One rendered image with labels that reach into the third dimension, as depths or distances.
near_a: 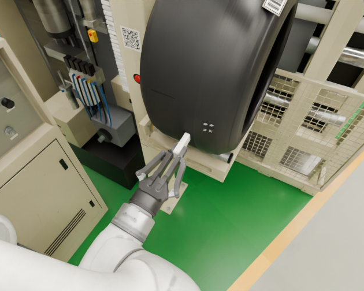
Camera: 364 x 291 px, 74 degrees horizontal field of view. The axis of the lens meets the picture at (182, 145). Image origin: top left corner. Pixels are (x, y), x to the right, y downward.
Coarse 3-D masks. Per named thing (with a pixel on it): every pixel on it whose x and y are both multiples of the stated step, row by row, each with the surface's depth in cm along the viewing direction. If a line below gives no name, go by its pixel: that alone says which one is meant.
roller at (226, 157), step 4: (152, 124) 98; (152, 128) 99; (156, 128) 98; (160, 132) 98; (168, 136) 97; (176, 140) 96; (196, 148) 93; (204, 152) 92; (228, 152) 89; (212, 156) 92; (216, 156) 90; (220, 156) 89; (224, 156) 89; (228, 156) 88; (232, 156) 90; (220, 160) 91; (224, 160) 89; (228, 160) 88
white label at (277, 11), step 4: (268, 0) 49; (272, 0) 50; (276, 0) 50; (280, 0) 50; (284, 0) 50; (264, 4) 49; (268, 4) 49; (272, 4) 49; (276, 4) 50; (280, 4) 50; (284, 4) 50; (268, 8) 49; (272, 8) 49; (276, 8) 49; (280, 8) 50; (272, 12) 49; (276, 12) 49; (280, 12) 49
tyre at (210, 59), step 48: (192, 0) 53; (240, 0) 50; (288, 0) 54; (144, 48) 60; (192, 48) 53; (240, 48) 50; (144, 96) 66; (192, 96) 57; (240, 96) 55; (192, 144) 73
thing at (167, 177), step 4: (176, 156) 64; (180, 156) 64; (176, 160) 63; (172, 164) 63; (176, 164) 63; (172, 168) 62; (176, 168) 64; (168, 172) 62; (172, 172) 62; (164, 176) 61; (168, 176) 61; (164, 180) 60; (168, 180) 62; (160, 184) 59; (156, 188) 59; (160, 188) 59
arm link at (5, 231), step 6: (0, 216) 72; (0, 222) 70; (6, 222) 72; (0, 228) 67; (6, 228) 70; (12, 228) 73; (0, 234) 65; (6, 234) 69; (12, 234) 72; (6, 240) 68; (12, 240) 71
